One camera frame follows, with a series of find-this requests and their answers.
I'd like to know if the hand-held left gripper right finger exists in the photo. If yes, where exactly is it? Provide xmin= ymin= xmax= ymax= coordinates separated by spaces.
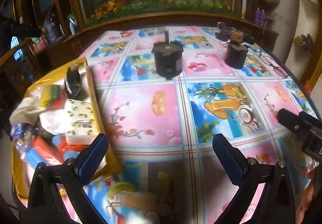
xmin=213 ymin=133 xmax=296 ymax=224

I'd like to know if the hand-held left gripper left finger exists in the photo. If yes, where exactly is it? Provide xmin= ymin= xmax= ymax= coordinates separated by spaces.
xmin=28 ymin=133 xmax=109 ymax=224

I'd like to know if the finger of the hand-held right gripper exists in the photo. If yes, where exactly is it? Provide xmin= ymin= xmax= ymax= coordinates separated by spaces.
xmin=278 ymin=108 xmax=314 ymax=139
xmin=299 ymin=112 xmax=322 ymax=129

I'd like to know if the red plastic bag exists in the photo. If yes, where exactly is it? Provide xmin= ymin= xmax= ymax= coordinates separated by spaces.
xmin=58 ymin=143 xmax=83 ymax=154

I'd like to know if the white tissue pack yellow print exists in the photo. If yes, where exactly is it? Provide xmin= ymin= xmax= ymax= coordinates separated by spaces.
xmin=65 ymin=99 xmax=98 ymax=144

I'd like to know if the yellow-rimmed white tray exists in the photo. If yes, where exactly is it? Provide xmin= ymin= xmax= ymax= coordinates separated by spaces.
xmin=11 ymin=56 xmax=124 ymax=199

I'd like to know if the white cloth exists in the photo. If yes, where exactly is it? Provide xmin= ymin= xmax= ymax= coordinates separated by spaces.
xmin=10 ymin=95 xmax=66 ymax=136

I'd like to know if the black printed fabric pack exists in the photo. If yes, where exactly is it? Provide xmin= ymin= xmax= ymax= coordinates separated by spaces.
xmin=64 ymin=66 xmax=83 ymax=100

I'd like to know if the person's right hand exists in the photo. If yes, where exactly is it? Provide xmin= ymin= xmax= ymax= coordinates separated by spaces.
xmin=295 ymin=167 xmax=322 ymax=224

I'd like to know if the printed plastic tablecloth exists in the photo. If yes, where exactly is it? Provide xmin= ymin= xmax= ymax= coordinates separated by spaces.
xmin=18 ymin=25 xmax=320 ymax=224

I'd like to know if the black cylinder with wooden top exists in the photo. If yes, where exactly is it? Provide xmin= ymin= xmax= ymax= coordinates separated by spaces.
xmin=224 ymin=30 xmax=248 ymax=69

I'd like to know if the black cylindrical motor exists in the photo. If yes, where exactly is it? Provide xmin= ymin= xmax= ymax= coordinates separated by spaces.
xmin=152 ymin=31 xmax=184 ymax=80

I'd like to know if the pink cup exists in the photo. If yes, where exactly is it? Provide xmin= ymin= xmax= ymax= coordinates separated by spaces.
xmin=30 ymin=38 xmax=48 ymax=53

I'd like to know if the barred window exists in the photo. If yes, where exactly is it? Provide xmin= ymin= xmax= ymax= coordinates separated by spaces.
xmin=10 ymin=36 xmax=28 ymax=61

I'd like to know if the white bottle with green cap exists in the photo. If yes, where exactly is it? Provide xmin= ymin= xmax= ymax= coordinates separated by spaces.
xmin=68 ymin=13 xmax=78 ymax=35

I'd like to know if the blue thermos jug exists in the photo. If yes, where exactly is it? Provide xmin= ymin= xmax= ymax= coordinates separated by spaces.
xmin=44 ymin=15 xmax=61 ymax=40

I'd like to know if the cluttered wall shelf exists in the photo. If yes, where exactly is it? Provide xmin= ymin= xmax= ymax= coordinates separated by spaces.
xmin=293 ymin=34 xmax=315 ymax=56

